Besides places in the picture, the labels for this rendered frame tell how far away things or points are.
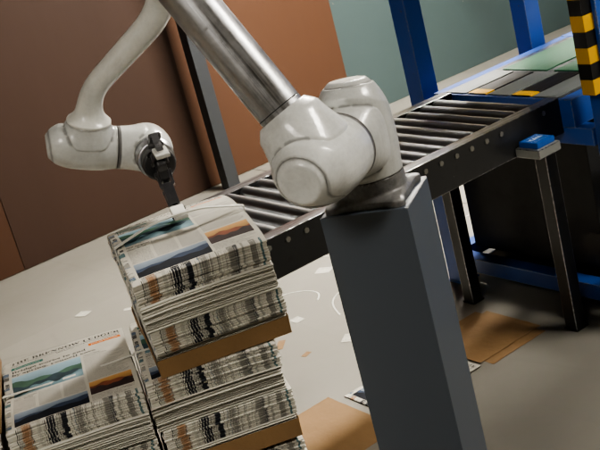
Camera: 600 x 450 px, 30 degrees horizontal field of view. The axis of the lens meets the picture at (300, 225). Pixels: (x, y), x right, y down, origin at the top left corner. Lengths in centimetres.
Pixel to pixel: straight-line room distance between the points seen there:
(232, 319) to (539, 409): 147
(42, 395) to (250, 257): 54
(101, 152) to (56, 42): 354
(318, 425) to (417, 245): 139
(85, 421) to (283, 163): 66
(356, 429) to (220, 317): 142
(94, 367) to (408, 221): 75
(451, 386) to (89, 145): 99
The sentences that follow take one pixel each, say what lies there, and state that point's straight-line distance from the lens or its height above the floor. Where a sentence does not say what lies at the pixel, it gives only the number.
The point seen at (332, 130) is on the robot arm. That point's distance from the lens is 222.
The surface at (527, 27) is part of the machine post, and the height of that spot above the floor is 86.
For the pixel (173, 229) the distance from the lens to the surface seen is 239.
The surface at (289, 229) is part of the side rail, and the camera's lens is 306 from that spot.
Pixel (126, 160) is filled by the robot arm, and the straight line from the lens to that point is 263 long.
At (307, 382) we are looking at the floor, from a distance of 399.
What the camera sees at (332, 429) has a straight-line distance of 366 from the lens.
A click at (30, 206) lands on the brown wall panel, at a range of 611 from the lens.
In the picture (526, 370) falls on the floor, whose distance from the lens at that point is 375.
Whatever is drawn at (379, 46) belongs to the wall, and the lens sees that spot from 740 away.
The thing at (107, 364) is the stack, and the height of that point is 83.
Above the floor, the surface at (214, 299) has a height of 97.
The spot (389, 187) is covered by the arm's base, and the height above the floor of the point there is 103.
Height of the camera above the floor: 178
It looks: 19 degrees down
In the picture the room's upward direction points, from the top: 15 degrees counter-clockwise
